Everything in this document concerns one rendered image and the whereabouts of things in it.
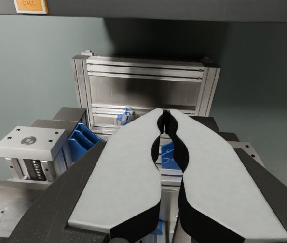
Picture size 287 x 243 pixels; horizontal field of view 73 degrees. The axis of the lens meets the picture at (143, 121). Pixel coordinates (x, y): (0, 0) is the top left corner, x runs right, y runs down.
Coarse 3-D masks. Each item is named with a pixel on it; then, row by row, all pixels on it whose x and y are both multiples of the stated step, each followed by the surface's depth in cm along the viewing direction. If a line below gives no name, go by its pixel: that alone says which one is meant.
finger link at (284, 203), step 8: (240, 152) 8; (248, 160) 8; (248, 168) 8; (256, 168) 8; (264, 168) 8; (256, 176) 7; (264, 176) 7; (272, 176) 7; (256, 184) 7; (264, 184) 7; (272, 184) 7; (280, 184) 7; (264, 192) 7; (272, 192) 7; (280, 192) 7; (272, 200) 6; (280, 200) 6; (272, 208) 6; (280, 208) 6; (280, 216) 6
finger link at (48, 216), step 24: (96, 144) 9; (72, 168) 7; (48, 192) 6; (72, 192) 6; (24, 216) 6; (48, 216) 6; (24, 240) 5; (48, 240) 5; (72, 240) 5; (96, 240) 5
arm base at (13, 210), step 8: (16, 200) 48; (24, 200) 48; (32, 200) 48; (8, 208) 47; (16, 208) 46; (24, 208) 46; (0, 216) 48; (8, 216) 45; (16, 216) 45; (0, 224) 44; (8, 224) 44; (16, 224) 44; (0, 232) 43; (8, 232) 43; (0, 240) 41
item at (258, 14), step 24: (0, 0) 33; (48, 0) 33; (72, 0) 33; (96, 0) 33; (120, 0) 32; (144, 0) 32; (168, 0) 32; (192, 0) 32; (216, 0) 32; (240, 0) 31; (264, 0) 31
